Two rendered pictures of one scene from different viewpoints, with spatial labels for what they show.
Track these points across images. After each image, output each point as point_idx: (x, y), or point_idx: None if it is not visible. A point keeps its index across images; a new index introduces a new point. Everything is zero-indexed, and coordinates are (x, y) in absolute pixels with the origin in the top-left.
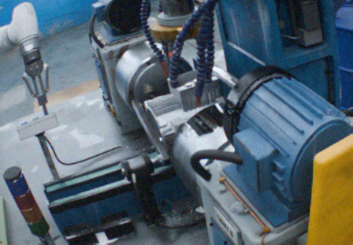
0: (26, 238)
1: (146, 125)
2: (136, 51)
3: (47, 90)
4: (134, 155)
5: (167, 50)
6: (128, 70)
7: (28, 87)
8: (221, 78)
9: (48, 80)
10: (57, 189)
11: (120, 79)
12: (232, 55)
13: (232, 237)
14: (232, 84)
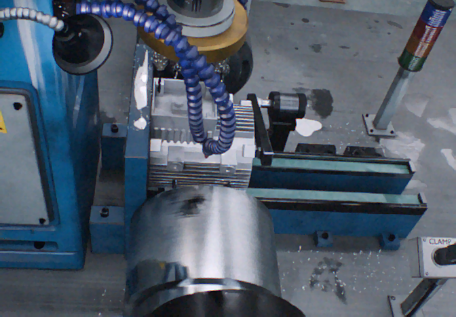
0: (449, 203)
1: (262, 122)
2: (234, 241)
3: (449, 244)
4: (275, 197)
5: None
6: (262, 217)
7: None
8: (150, 75)
9: (454, 248)
10: (400, 195)
11: (276, 258)
12: (78, 136)
13: None
14: (148, 55)
